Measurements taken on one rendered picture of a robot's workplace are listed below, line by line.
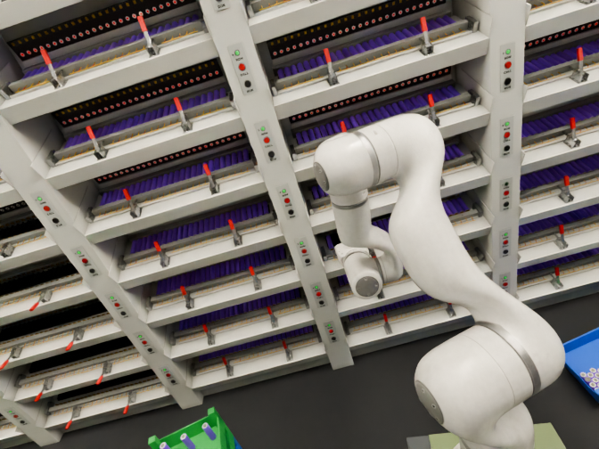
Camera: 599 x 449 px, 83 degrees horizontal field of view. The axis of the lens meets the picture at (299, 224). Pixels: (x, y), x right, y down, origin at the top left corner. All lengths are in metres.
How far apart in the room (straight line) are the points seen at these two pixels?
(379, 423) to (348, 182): 1.06
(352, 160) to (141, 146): 0.70
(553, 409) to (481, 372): 0.94
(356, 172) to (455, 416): 0.38
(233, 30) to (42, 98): 0.53
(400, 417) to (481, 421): 0.87
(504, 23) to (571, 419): 1.20
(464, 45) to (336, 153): 0.64
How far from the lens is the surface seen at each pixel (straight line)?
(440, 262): 0.56
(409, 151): 0.59
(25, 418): 2.05
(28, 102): 1.18
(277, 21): 0.99
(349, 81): 1.01
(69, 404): 2.00
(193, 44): 1.00
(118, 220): 1.23
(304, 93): 1.01
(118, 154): 1.12
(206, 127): 1.02
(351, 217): 0.80
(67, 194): 1.28
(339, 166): 0.55
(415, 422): 1.44
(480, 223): 1.36
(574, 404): 1.54
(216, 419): 1.18
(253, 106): 0.99
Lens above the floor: 1.26
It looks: 28 degrees down
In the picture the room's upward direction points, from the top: 18 degrees counter-clockwise
